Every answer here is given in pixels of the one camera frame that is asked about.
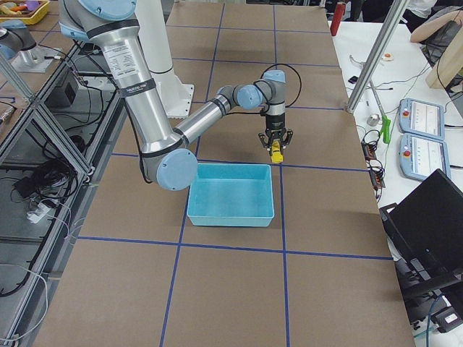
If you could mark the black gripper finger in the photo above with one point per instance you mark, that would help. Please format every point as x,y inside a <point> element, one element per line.
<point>266,142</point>
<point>285,140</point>

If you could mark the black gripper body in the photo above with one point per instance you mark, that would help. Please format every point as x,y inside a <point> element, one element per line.
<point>274,123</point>

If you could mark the yellow beetle toy car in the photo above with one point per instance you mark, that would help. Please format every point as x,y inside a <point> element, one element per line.
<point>276,153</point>

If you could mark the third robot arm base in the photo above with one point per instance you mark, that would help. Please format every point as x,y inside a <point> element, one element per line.
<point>20,48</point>

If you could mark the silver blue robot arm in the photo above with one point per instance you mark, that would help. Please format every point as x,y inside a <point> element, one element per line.
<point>128,33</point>

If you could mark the fried egg toy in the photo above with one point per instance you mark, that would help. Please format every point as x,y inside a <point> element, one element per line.
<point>387,57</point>

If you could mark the light blue plastic bin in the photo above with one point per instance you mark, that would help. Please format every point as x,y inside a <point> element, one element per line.
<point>229,194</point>

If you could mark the small black phone device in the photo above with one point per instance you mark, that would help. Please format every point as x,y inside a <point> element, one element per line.
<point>352,79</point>

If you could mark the small silver metal weight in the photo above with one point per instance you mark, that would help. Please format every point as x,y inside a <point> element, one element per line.
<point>373,120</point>

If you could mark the long reacher grabber tool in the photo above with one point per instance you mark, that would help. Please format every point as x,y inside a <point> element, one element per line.
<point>378,101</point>

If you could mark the far teach pendant tablet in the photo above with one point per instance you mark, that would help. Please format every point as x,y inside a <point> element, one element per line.
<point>421,118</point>

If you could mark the teach pendant tablet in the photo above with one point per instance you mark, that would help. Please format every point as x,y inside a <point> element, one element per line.
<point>421,118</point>
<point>420,156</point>

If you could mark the near teach pendant tablet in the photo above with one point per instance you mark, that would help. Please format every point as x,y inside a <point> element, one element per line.
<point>420,156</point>

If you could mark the red cylinder tube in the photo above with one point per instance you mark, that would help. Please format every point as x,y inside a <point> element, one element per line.
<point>337,17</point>

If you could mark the black laptop on stand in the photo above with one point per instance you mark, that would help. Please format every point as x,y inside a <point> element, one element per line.
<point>426,229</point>

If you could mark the seated person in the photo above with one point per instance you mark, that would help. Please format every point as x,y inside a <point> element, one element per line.
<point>436,34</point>

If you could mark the yellow tray of toys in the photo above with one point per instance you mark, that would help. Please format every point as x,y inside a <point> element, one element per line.
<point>29,12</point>

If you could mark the aluminium frame post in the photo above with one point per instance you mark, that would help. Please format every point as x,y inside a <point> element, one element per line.
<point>387,30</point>

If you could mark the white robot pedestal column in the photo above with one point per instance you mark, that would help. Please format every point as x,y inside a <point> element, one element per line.
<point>176,96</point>

